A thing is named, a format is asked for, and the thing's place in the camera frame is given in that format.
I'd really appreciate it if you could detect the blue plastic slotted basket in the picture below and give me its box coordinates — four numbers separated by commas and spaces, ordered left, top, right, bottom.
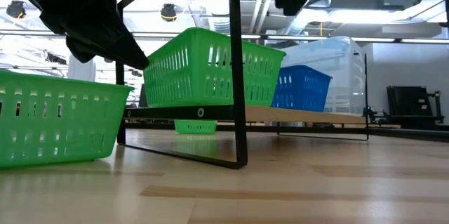
270, 64, 333, 112

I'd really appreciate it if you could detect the black metal shelf wooden board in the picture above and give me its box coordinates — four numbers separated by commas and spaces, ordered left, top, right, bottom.
116, 0, 369, 171

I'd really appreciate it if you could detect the black computer monitor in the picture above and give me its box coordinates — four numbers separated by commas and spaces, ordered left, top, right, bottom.
138, 84, 148, 108

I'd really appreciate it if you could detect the green plastic slotted basket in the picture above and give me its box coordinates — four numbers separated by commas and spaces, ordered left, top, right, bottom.
142, 27, 287, 108
0, 70, 135, 169
174, 119, 217, 135

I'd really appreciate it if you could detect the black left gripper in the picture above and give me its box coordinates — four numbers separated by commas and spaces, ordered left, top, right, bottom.
0, 0, 150, 71

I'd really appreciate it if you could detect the black ceiling cable reel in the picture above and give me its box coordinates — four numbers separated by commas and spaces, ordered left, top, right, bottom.
160, 3, 178, 22
6, 0, 27, 20

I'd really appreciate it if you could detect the black aluminium table frame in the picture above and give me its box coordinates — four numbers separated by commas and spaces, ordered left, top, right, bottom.
215, 124, 449, 144

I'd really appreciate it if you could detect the black equipment rack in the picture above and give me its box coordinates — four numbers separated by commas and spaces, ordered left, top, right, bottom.
387, 85, 445, 129

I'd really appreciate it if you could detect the ceiling light strip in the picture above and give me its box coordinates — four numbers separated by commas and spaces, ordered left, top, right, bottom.
350, 36, 449, 44
131, 31, 180, 39

